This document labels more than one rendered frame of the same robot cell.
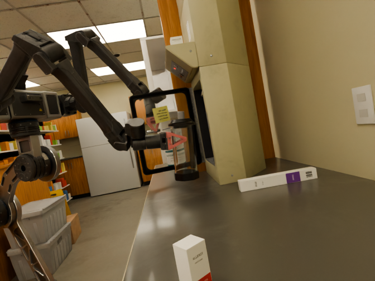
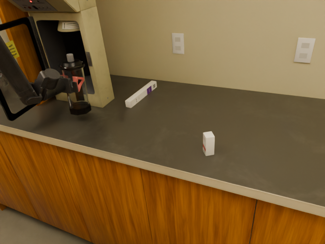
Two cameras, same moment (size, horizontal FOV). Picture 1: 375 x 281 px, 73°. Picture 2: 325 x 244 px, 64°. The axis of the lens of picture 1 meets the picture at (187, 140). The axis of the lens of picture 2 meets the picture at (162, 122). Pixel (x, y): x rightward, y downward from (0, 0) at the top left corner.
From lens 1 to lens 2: 0.87 m
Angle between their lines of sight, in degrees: 62
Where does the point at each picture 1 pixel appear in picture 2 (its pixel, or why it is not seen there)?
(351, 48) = (173, 9)
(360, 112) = (175, 47)
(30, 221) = not seen: outside the picture
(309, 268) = (219, 127)
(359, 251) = (221, 115)
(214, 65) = (89, 9)
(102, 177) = not seen: outside the picture
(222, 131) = (99, 66)
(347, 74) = (169, 23)
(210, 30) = not seen: outside the picture
